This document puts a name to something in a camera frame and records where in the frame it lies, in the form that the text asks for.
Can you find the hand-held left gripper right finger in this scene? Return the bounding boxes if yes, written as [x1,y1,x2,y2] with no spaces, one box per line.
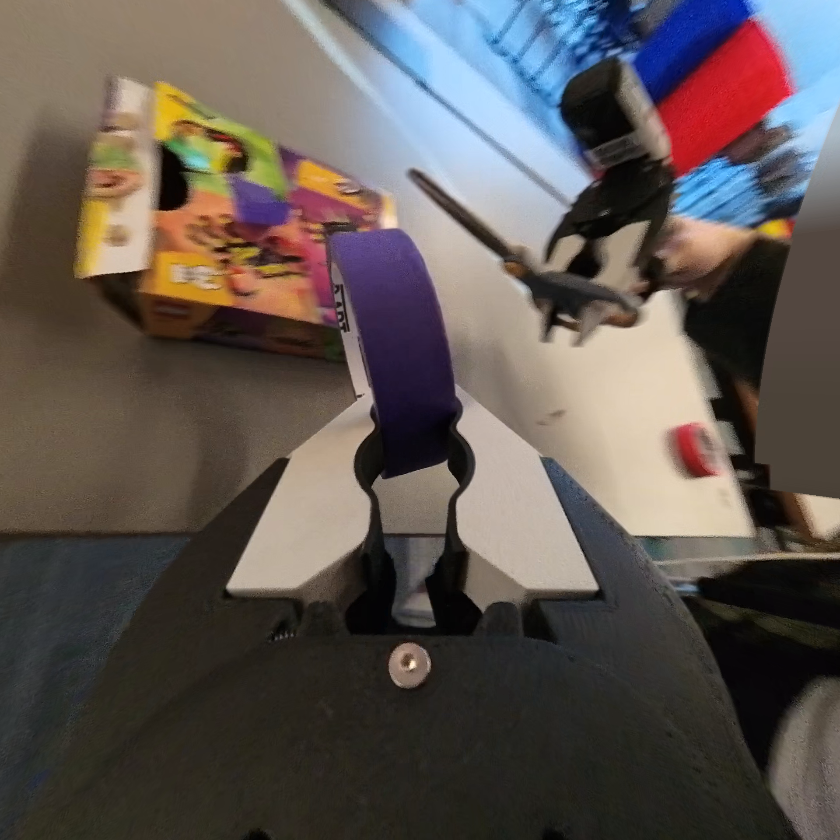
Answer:
[446,386,602,601]

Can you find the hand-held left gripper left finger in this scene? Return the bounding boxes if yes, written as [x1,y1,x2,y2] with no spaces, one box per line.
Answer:
[225,392,385,601]

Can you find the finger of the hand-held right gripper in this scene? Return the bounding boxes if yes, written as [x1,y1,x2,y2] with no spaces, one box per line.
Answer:
[602,220,651,298]
[542,220,601,345]

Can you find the grey yellow scissors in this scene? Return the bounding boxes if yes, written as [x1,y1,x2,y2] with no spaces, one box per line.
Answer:
[407,167,645,345]

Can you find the purple tape roll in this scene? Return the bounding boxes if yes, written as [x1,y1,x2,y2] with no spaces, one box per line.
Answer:
[326,230,462,479]

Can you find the yellow purple toy set box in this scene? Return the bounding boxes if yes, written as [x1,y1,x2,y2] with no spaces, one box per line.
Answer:
[73,77,399,362]

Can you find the person's right forearm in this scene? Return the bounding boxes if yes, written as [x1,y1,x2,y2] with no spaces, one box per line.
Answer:
[682,236,791,421]

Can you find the stack of red bins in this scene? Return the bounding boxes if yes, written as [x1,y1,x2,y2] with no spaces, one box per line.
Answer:
[656,20,799,175]

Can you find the red tape roll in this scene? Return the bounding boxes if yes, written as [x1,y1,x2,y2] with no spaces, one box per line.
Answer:
[669,423,727,479]

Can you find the person's white shirt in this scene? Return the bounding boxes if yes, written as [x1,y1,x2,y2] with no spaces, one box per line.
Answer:
[768,676,840,809]

